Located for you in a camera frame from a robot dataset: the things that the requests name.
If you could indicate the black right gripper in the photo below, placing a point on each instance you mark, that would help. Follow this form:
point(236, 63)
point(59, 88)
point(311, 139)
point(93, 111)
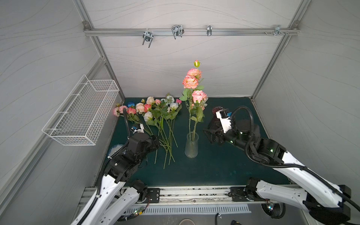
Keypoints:
point(215, 133)

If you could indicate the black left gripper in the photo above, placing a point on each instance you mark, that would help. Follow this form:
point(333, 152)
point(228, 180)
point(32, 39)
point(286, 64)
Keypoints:
point(152, 141)

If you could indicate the red ribbed glass vase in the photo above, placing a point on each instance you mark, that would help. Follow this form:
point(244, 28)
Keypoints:
point(215, 122)

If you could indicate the clear glass vase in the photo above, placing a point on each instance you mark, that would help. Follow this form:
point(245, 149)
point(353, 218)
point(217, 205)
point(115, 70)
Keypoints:
point(191, 149)

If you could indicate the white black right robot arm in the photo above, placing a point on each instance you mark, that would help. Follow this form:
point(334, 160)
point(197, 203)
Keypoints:
point(324, 201)

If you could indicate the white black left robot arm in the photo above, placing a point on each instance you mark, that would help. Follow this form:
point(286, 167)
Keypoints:
point(108, 205)

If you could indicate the pink rose flower bunch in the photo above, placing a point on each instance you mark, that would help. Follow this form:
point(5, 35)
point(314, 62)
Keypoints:
point(157, 117)

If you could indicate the metal hook clamp left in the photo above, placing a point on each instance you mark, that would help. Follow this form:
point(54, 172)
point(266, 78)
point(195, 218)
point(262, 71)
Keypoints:
point(147, 37)

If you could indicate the metal hook clamp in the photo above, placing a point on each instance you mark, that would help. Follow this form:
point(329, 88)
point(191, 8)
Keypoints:
point(177, 31)
point(147, 37)

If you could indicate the metal hook clamp middle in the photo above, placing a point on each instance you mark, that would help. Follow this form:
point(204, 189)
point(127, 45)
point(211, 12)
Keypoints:
point(177, 31)

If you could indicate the metal bolt clamp right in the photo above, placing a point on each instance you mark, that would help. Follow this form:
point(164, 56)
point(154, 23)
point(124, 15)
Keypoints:
point(277, 32)

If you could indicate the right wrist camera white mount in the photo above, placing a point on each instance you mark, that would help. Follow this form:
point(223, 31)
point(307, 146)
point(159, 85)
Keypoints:
point(224, 116)

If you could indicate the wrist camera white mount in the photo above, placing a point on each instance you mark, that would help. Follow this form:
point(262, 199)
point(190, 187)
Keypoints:
point(137, 128)
point(224, 116)

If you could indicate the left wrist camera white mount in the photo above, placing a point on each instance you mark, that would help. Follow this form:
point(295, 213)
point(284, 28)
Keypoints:
point(137, 128)

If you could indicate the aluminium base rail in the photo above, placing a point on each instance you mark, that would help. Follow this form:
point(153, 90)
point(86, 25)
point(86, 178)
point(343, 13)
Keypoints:
point(197, 194)

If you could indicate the white slotted cable duct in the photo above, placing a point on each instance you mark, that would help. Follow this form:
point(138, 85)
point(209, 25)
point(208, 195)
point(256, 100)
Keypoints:
point(207, 209)

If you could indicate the white wire basket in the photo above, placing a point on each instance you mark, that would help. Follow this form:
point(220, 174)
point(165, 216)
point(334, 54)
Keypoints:
point(80, 118)

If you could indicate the metal ring clamp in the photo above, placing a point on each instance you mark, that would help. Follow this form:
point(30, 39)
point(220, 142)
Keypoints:
point(209, 30)

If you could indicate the aluminium crossbar rail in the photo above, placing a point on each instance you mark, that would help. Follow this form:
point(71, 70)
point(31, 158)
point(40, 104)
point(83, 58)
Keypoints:
point(196, 32)

